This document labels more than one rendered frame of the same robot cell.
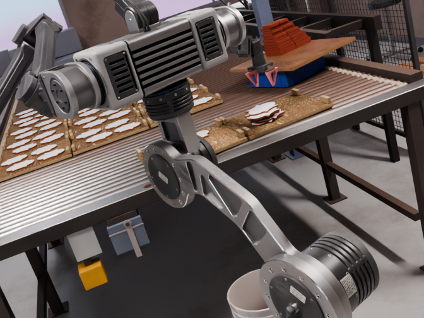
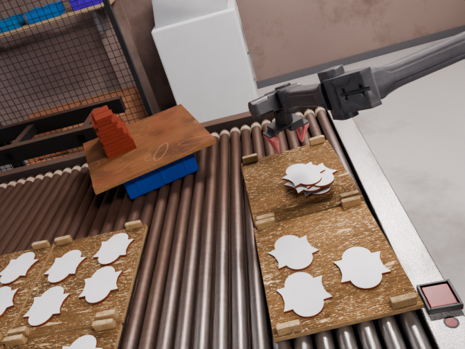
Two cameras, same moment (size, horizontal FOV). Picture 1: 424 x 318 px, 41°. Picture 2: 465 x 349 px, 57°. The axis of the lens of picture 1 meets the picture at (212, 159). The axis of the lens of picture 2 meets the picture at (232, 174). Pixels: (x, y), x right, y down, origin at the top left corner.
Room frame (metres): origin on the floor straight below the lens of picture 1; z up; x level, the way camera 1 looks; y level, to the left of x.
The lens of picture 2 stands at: (2.20, 0.93, 1.79)
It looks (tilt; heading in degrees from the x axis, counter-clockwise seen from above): 31 degrees down; 289
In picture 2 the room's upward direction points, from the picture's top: 17 degrees counter-clockwise
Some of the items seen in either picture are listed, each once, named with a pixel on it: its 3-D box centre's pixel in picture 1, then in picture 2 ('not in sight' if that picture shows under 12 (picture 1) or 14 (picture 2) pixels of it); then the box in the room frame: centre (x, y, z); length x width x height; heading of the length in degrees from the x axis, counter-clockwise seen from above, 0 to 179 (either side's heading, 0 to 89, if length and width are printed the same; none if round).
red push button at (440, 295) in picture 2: not in sight; (439, 296); (2.06, 0.20, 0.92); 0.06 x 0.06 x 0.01; 10
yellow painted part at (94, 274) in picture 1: (86, 256); not in sight; (1.98, 0.58, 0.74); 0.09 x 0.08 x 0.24; 100
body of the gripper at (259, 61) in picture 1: (258, 60); (283, 116); (2.42, -0.32, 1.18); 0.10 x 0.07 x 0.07; 39
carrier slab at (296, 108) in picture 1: (274, 114); (295, 180); (2.42, -0.32, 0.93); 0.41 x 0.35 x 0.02; 106
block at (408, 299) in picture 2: not in sight; (403, 300); (2.14, 0.23, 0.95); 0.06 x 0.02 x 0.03; 14
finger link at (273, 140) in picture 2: (257, 76); (278, 140); (2.44, -0.30, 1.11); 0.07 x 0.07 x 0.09; 39
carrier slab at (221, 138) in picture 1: (189, 147); (325, 262); (2.32, 0.08, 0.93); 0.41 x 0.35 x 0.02; 104
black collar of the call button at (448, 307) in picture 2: not in sight; (439, 296); (2.06, 0.20, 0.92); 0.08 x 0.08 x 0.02; 10
